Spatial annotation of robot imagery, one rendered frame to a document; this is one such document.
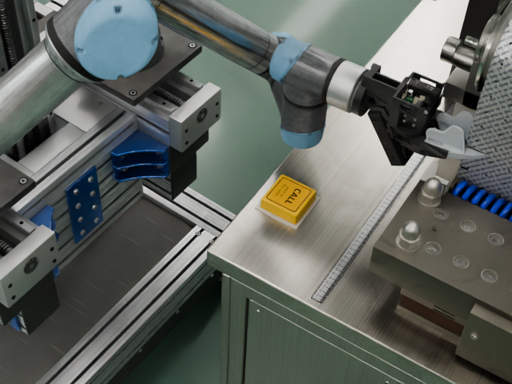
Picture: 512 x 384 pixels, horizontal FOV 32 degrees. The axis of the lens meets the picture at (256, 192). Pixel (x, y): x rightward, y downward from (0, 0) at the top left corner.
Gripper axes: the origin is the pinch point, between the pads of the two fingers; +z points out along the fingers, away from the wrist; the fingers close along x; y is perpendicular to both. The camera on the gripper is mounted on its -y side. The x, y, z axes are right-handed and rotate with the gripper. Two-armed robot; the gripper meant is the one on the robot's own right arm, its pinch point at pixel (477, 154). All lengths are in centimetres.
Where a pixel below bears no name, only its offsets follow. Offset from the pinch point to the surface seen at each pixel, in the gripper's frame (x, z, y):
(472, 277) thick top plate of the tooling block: -17.0, 8.0, -6.1
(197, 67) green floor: 95, -119, -109
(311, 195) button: -8.0, -22.8, -16.7
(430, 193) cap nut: -8.2, -3.2, -3.4
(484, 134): -0.2, 0.1, 4.5
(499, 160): -0.3, 3.5, 0.9
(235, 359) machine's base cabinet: -26, -26, -47
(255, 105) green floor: 90, -92, -109
